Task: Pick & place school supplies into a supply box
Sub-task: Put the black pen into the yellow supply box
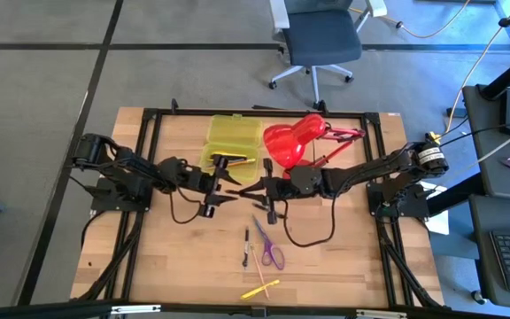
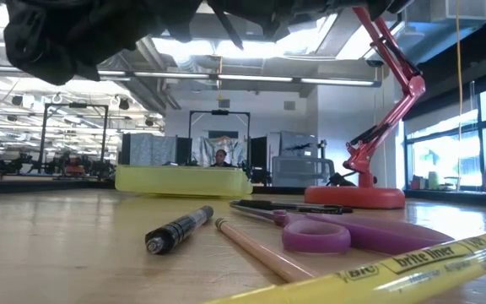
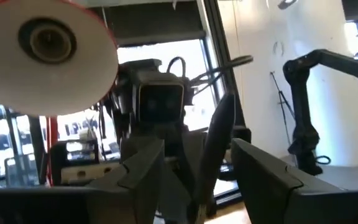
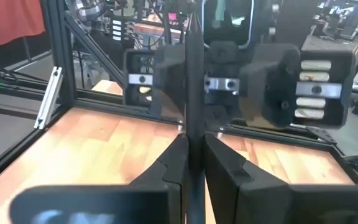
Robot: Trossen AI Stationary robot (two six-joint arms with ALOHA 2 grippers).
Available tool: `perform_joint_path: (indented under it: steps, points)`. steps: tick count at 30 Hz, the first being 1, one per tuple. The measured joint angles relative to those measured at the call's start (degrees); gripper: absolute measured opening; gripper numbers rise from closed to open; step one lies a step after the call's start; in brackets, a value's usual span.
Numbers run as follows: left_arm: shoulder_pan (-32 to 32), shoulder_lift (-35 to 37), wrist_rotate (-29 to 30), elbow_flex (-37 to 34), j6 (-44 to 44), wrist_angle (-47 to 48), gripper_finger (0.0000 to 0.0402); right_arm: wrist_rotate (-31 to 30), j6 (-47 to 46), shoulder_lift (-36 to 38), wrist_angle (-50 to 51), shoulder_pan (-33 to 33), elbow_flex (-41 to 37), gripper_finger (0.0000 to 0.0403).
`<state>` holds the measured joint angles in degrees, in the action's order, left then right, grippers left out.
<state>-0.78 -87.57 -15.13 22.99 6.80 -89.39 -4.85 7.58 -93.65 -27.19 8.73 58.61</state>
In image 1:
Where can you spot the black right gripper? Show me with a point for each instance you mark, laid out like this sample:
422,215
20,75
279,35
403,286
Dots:
299,184

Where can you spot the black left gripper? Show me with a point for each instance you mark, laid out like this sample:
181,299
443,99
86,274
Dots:
208,184

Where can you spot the purple scissors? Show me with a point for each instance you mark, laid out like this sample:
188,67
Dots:
261,230

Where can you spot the black pen with clear barrel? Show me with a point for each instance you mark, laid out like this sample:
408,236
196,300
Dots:
246,246

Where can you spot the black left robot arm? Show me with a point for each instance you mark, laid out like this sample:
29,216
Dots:
122,166

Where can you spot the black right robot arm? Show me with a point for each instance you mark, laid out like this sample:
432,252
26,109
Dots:
370,170

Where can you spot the yellow transparent supply box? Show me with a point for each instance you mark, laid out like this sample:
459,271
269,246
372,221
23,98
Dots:
233,133

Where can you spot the red desk lamp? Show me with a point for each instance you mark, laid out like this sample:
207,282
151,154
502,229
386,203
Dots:
286,142

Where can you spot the dark grey office chair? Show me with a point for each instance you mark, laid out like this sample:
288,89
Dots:
321,37

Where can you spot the white paper sheet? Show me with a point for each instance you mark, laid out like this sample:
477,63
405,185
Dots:
438,221

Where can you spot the black desk leg beam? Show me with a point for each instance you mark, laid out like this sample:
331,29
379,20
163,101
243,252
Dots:
454,195

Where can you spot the dark grey side desk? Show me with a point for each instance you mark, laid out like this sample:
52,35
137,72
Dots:
481,146

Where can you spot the grey desk with keyboard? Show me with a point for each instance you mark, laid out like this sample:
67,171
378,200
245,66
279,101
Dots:
481,248

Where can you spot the black caster wheel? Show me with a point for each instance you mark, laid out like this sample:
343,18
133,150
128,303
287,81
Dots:
479,297

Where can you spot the black aluminium table frame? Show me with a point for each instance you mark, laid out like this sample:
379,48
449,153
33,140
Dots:
259,112

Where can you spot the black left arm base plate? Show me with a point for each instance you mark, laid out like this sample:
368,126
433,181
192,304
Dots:
104,201

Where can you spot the silver rail bracket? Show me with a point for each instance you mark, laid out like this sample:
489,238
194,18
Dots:
381,314
135,308

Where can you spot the black camera rig rail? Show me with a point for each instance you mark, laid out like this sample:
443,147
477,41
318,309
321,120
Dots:
38,310

